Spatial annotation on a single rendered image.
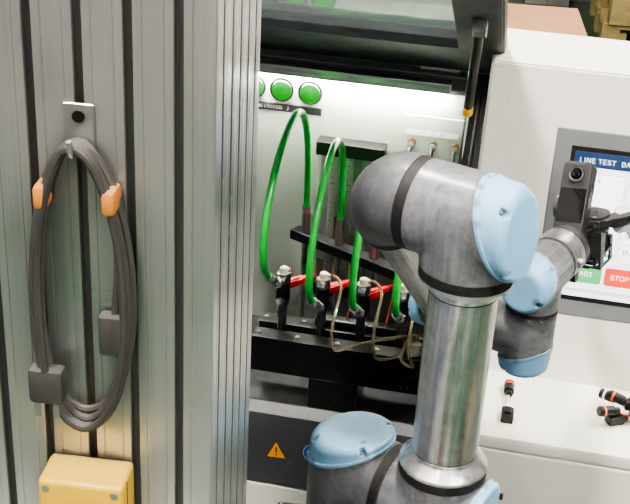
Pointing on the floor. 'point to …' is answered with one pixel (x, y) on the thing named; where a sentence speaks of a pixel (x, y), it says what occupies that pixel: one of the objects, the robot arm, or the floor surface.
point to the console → (495, 116)
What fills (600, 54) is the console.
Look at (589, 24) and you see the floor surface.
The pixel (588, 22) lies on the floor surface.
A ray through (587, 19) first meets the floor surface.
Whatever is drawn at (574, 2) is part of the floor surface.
